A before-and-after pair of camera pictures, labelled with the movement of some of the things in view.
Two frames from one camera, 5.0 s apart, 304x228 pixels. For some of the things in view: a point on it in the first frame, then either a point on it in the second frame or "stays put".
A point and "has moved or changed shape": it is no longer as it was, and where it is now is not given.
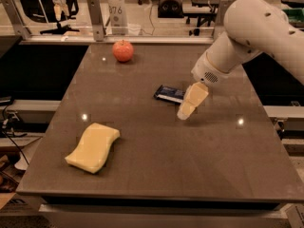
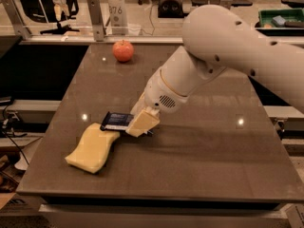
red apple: x=123 y=50 stays put
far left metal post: x=15 y=17 stays put
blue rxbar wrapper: x=170 y=93 has moved or changed shape
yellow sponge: x=93 y=148 stays put
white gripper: x=205 y=70 -> x=157 y=92
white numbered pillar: x=119 y=24 stays put
